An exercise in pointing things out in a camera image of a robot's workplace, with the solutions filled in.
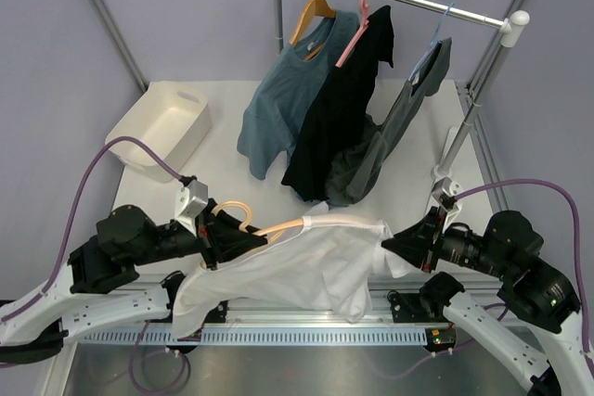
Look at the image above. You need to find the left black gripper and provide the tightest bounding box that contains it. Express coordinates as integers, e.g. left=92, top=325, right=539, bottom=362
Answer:
left=131, top=198, right=269, bottom=270

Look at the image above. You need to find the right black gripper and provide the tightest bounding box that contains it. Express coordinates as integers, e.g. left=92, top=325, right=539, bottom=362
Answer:
left=381, top=203, right=512, bottom=277

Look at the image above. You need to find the beige plastic hanger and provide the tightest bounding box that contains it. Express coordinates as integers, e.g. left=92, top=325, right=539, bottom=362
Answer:
left=212, top=200, right=378, bottom=243

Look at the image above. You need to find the white t shirt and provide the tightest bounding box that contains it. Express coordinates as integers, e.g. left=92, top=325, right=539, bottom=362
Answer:
left=172, top=220, right=414, bottom=339

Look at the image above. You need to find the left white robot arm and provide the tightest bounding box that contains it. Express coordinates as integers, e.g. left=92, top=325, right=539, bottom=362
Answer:
left=1, top=205, right=267, bottom=366

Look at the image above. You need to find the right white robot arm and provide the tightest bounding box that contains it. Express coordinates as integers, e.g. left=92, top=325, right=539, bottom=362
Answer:
left=381, top=207, right=593, bottom=395

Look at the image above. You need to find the dark grey t shirt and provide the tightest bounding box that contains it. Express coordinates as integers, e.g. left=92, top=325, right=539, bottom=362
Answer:
left=325, top=38, right=452, bottom=207

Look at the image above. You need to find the teal t shirt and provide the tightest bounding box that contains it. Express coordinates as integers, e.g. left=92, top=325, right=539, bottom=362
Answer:
left=237, top=10, right=359, bottom=180

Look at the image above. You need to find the black t shirt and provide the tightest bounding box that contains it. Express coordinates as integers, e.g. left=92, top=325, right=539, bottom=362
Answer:
left=281, top=5, right=394, bottom=201

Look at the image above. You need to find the blue plastic hanger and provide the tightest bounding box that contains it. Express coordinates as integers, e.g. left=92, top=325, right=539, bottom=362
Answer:
left=407, top=2, right=456, bottom=85

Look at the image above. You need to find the pink plastic hanger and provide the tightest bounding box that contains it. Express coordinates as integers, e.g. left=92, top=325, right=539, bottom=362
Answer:
left=334, top=0, right=381, bottom=68

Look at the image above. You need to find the wooden hanger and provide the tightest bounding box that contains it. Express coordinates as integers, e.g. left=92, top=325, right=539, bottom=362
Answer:
left=289, top=0, right=336, bottom=47

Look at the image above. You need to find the white plastic bin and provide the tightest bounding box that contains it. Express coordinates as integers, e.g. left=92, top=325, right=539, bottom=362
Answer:
left=105, top=81, right=212, bottom=172

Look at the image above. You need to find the metal clothes rack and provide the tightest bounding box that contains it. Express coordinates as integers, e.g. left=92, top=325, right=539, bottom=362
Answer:
left=273, top=0, right=530, bottom=231

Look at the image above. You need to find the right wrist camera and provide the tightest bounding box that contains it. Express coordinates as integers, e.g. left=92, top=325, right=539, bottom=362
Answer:
left=431, top=177, right=463, bottom=222

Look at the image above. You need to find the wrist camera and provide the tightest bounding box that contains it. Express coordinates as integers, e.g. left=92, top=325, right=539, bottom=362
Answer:
left=174, top=176, right=209, bottom=237
left=431, top=177, right=463, bottom=222

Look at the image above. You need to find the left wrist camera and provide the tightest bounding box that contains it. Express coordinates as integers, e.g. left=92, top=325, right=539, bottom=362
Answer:
left=174, top=176, right=209, bottom=237

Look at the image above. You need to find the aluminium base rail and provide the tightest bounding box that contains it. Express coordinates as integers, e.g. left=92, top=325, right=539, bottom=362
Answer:
left=192, top=275, right=446, bottom=323

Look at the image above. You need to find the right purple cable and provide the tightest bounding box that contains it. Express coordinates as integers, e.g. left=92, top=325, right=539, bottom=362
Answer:
left=370, top=177, right=594, bottom=378

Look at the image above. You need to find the purple cable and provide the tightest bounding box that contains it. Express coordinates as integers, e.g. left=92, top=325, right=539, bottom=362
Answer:
left=370, top=177, right=594, bottom=378
left=0, top=135, right=191, bottom=392

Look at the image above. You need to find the slotted cable duct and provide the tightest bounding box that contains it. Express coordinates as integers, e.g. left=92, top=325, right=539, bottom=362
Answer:
left=80, top=326, right=428, bottom=346

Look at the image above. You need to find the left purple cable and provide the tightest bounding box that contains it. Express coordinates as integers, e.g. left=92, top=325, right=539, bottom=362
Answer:
left=0, top=135, right=191, bottom=392

